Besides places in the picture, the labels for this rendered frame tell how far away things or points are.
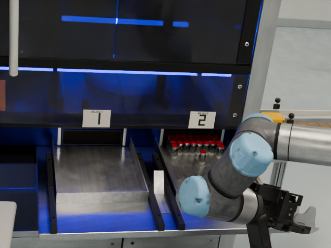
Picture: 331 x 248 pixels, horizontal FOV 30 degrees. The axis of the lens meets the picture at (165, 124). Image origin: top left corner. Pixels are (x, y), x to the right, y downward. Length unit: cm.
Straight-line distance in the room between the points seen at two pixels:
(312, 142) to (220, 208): 22
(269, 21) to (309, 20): 534
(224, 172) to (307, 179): 282
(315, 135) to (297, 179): 269
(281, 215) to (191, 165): 76
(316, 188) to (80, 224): 238
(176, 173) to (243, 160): 85
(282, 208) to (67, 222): 64
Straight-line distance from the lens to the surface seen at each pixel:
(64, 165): 194
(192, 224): 173
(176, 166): 199
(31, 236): 214
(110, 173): 190
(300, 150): 122
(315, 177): 399
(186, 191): 117
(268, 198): 128
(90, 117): 192
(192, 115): 198
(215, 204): 116
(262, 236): 129
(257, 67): 198
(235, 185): 114
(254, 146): 111
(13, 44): 175
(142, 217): 172
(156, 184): 183
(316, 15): 731
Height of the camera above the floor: 185
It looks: 25 degrees down
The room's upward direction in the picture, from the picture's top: 7 degrees clockwise
